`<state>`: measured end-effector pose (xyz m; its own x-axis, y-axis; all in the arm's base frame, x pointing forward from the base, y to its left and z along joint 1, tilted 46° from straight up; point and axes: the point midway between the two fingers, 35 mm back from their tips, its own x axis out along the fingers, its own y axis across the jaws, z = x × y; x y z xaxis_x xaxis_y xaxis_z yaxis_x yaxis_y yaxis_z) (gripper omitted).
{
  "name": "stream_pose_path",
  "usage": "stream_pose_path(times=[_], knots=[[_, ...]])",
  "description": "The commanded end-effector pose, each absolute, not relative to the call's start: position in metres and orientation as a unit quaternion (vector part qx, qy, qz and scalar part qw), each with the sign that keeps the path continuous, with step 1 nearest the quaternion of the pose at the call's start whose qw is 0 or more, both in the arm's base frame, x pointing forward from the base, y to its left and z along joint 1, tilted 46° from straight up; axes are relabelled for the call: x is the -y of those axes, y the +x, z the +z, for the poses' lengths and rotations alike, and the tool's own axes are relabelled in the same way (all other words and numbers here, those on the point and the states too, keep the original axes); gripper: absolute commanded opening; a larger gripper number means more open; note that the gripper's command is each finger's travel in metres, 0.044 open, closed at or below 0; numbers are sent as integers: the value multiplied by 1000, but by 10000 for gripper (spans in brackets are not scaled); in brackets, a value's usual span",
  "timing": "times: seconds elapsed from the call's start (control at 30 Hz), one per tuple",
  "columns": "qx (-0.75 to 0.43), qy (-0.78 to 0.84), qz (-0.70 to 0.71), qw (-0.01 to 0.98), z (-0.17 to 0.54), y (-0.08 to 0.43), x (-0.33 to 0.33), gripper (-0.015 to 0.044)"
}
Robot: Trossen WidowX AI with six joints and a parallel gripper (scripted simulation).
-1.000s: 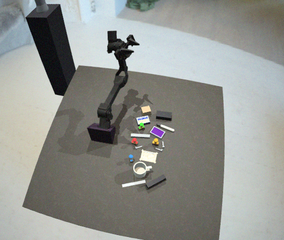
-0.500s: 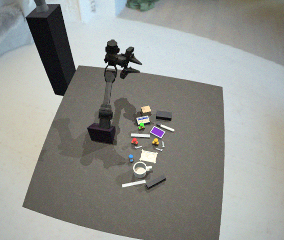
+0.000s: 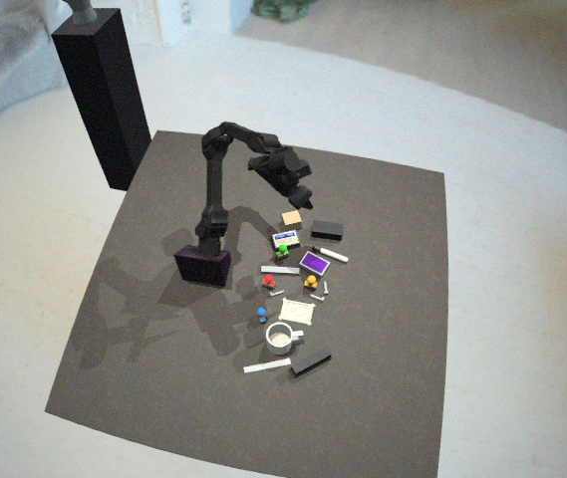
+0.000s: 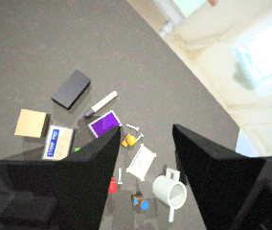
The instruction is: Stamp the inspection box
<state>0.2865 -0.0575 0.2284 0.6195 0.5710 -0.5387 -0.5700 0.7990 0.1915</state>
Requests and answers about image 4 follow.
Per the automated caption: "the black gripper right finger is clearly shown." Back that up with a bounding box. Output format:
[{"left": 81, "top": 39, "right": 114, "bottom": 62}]
[{"left": 172, "top": 124, "right": 272, "bottom": 230}]

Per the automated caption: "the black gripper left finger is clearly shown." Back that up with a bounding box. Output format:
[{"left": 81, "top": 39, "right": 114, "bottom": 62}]
[{"left": 0, "top": 126, "right": 121, "bottom": 230}]

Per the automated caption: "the yellow and brown rubber stamp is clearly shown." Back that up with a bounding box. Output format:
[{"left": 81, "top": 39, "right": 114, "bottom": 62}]
[{"left": 120, "top": 134, "right": 136, "bottom": 147}]

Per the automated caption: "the cream paper card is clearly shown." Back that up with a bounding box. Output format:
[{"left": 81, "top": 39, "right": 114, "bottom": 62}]
[{"left": 126, "top": 144, "right": 156, "bottom": 181}]

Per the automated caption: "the white cylinder with grey end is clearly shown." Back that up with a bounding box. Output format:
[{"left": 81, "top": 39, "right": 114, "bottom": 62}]
[{"left": 83, "top": 91, "right": 117, "bottom": 118}]

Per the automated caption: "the beige rectangular block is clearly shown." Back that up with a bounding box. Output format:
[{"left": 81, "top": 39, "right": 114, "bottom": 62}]
[{"left": 14, "top": 109, "right": 49, "bottom": 137}]

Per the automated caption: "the red and tan rubber stamp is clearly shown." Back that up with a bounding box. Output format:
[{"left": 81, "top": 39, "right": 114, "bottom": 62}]
[{"left": 109, "top": 177, "right": 117, "bottom": 193}]

